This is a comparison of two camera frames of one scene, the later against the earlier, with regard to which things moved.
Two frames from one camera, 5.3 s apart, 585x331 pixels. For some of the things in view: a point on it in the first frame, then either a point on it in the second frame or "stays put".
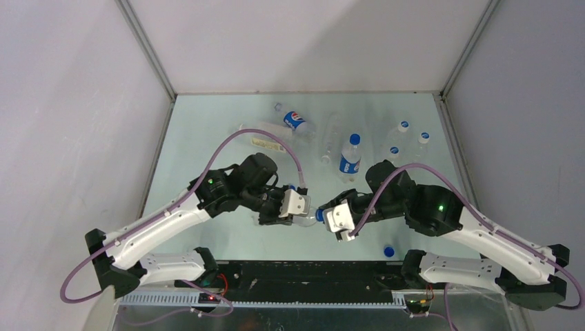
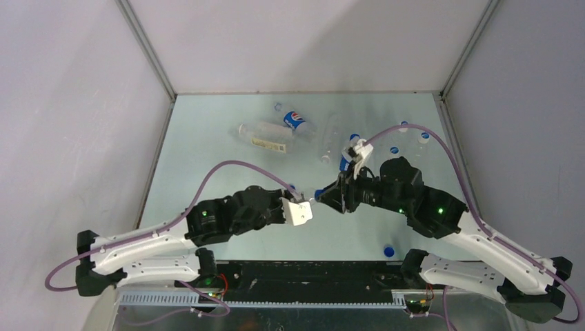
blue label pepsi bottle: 350,159 stays put
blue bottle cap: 389,252 stays put
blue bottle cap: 319,214 → 317,192
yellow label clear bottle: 260,141 stays put
